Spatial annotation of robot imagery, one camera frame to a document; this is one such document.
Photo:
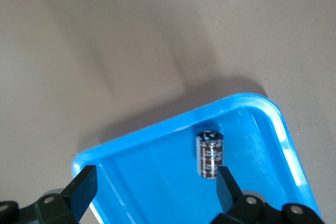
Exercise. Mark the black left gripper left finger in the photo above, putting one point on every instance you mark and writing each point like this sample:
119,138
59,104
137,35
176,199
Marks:
78,192

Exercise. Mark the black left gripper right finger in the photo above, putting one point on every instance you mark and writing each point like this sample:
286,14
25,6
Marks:
236,208

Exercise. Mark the blue plastic tray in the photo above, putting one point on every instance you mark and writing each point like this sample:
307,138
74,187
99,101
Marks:
162,176

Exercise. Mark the brown table cover mat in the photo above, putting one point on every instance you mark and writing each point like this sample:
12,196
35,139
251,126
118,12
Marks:
105,37

